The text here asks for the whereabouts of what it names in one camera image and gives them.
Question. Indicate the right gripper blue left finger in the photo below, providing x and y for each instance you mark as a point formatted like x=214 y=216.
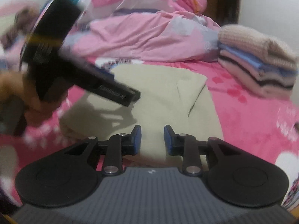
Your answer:
x=117 y=147

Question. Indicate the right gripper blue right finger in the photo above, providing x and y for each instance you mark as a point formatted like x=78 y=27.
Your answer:
x=187 y=147

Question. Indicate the beige zip-up jacket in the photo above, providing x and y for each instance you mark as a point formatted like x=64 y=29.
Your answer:
x=174 y=96

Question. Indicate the person's left hand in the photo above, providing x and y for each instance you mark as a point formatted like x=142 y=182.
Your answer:
x=16 y=84

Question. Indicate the brown plush toy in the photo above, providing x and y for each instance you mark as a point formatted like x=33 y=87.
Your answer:
x=23 y=23

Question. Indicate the pink striped folded garment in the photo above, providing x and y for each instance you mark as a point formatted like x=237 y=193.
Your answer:
x=263 y=84

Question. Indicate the blue folded garment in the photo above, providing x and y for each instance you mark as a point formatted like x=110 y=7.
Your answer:
x=257 y=63

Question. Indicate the pink patterned duvet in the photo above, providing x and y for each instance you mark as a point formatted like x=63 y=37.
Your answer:
x=147 y=30

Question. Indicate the pink waffle knit sweater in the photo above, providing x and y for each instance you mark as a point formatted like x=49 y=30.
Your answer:
x=267 y=48

